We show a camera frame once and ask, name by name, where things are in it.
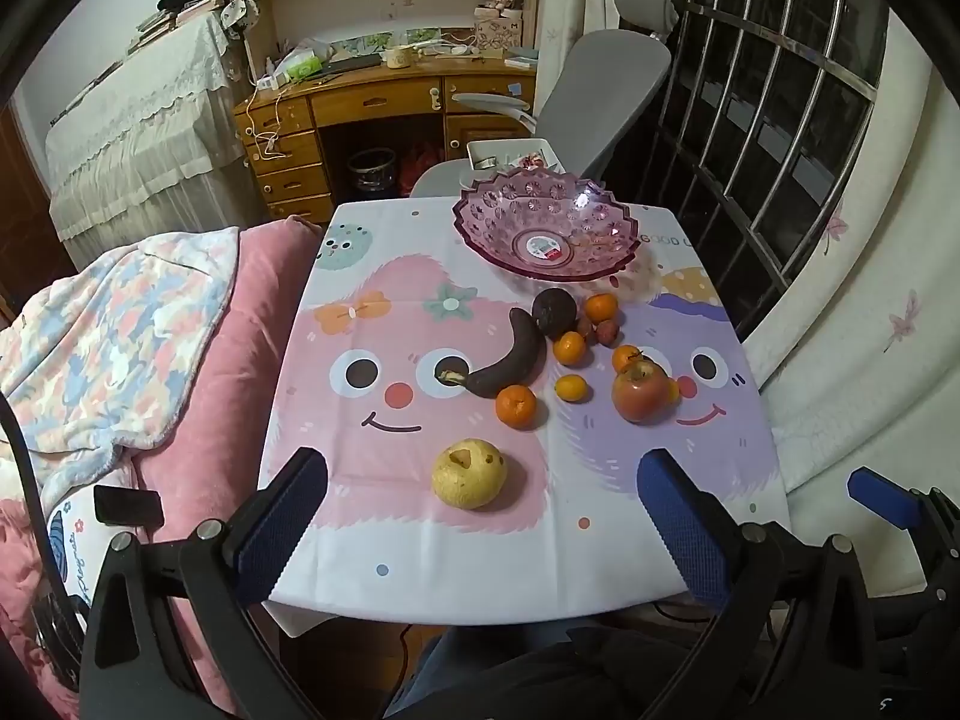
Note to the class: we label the white lace cover cloth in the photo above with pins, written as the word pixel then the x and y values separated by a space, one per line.
pixel 135 135

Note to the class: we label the wooden desk with drawers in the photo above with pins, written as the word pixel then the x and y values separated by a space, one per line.
pixel 375 101

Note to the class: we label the dark avocado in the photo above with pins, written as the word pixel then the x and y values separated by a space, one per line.
pixel 555 311

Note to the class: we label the floral fleece blanket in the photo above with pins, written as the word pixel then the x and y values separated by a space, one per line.
pixel 112 345

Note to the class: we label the wooden bookshelf hutch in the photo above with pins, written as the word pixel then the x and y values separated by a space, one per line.
pixel 337 7

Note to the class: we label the grey hanging pouch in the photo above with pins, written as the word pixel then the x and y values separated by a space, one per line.
pixel 240 13

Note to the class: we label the green tissue box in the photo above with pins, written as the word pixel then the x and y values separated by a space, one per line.
pixel 304 64

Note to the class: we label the black phone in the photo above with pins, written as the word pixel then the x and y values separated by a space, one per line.
pixel 127 506

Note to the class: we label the pink plastic fruit bowl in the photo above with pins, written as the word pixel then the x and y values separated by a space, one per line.
pixel 487 217

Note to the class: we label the red apple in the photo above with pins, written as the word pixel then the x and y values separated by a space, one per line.
pixel 639 394

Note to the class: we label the stack of books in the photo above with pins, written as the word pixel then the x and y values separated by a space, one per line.
pixel 169 15

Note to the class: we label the white floral curtain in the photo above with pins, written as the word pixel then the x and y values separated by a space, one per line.
pixel 570 15

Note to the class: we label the white plastic tray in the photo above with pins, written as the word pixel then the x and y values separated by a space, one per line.
pixel 502 146

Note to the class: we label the red lychee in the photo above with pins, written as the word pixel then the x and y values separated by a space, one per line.
pixel 583 327
pixel 607 331

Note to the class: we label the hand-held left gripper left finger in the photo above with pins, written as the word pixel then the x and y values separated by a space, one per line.
pixel 281 525

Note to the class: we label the person's dark pants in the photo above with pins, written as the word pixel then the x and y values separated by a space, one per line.
pixel 525 675

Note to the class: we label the cream mug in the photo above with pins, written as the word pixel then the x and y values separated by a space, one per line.
pixel 397 58

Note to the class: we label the metal window grille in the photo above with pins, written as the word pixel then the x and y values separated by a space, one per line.
pixel 787 50

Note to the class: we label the dark overripe banana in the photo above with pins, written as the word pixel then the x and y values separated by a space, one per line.
pixel 517 360

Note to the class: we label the yellow pear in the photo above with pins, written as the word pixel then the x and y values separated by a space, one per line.
pixel 469 476

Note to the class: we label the pink patterned box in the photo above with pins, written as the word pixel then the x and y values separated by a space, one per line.
pixel 499 34

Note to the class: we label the cartoon printed tablecloth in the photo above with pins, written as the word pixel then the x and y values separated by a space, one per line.
pixel 375 480

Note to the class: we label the white butterfly curtain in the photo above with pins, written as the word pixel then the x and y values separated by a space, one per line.
pixel 862 352

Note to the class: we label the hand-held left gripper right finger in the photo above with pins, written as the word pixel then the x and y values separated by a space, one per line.
pixel 682 525

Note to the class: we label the grey office chair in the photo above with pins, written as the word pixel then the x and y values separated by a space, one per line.
pixel 600 82

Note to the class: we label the white printed pillow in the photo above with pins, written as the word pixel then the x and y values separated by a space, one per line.
pixel 71 551

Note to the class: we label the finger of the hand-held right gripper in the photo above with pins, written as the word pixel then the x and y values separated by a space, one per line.
pixel 885 499

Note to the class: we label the black trash bin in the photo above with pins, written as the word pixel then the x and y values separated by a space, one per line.
pixel 371 169

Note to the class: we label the pink blanket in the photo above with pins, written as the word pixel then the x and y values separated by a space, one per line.
pixel 225 390

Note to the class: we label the red bag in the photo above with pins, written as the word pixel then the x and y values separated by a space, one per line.
pixel 418 165

